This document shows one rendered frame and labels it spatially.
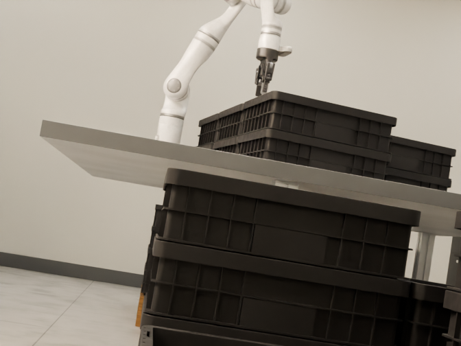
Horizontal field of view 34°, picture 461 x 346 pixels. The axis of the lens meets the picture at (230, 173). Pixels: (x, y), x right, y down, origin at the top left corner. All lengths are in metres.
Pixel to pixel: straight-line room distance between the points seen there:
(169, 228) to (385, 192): 0.84
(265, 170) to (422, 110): 4.43
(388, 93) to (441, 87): 0.44
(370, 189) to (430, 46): 4.49
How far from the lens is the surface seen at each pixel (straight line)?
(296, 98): 2.15
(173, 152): 1.78
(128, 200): 5.72
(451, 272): 4.32
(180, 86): 2.80
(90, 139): 1.79
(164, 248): 1.12
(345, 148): 2.20
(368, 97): 6.04
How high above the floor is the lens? 0.51
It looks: 5 degrees up
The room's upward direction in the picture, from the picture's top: 10 degrees clockwise
